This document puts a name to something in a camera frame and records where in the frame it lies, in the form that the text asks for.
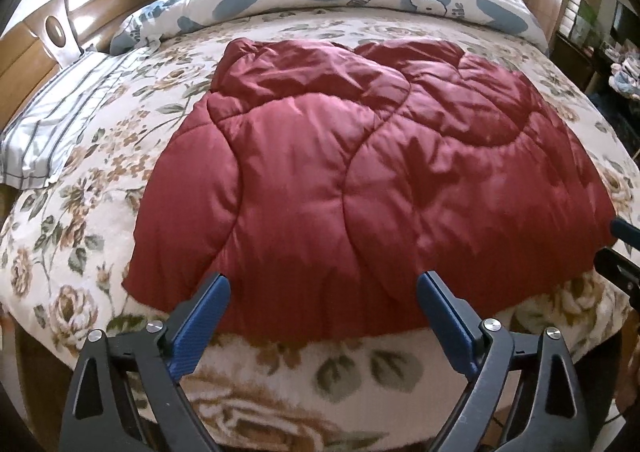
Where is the wooden headboard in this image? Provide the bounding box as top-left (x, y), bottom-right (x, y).
top-left (0, 0), bottom-right (161, 133)

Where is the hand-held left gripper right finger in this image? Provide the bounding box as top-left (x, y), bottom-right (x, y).
top-left (416, 271), bottom-right (598, 452)

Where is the pile of pale cloth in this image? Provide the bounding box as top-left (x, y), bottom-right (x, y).
top-left (602, 45), bottom-right (640, 98)

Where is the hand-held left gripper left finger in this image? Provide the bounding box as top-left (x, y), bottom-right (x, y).
top-left (59, 273), bottom-right (232, 452)

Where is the floral blanket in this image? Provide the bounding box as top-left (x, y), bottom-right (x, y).
top-left (0, 10), bottom-right (640, 452)

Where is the striped pillow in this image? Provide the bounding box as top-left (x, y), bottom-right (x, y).
top-left (0, 51), bottom-right (151, 190)

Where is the black monitor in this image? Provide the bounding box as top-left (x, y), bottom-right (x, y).
top-left (611, 0), bottom-right (640, 40)

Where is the dark shelf unit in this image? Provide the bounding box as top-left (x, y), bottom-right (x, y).
top-left (550, 0), bottom-right (616, 98)

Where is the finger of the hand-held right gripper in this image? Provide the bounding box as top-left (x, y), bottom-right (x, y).
top-left (594, 246), bottom-right (640, 305)
top-left (611, 216), bottom-right (640, 239)

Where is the red quilted jacket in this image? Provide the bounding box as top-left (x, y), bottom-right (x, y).
top-left (122, 37), bottom-right (617, 340)

